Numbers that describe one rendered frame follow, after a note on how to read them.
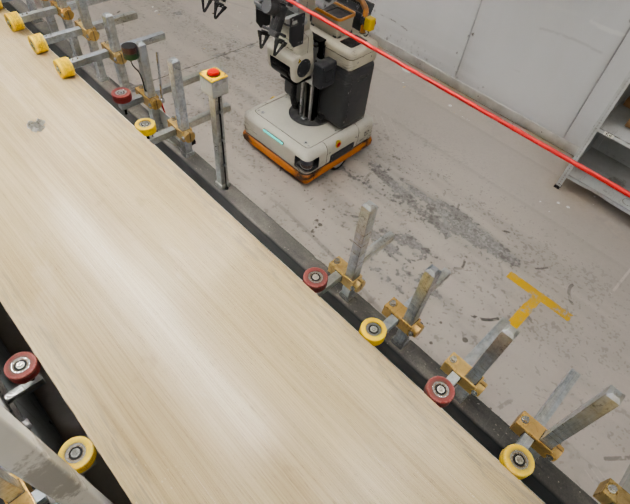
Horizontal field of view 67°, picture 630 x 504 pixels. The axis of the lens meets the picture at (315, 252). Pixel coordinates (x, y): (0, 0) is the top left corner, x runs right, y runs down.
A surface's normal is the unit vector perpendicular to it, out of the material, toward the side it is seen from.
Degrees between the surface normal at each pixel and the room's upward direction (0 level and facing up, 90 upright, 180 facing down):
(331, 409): 0
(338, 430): 0
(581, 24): 90
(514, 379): 0
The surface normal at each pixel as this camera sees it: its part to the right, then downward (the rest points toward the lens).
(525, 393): 0.09, -0.63
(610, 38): -0.72, 0.50
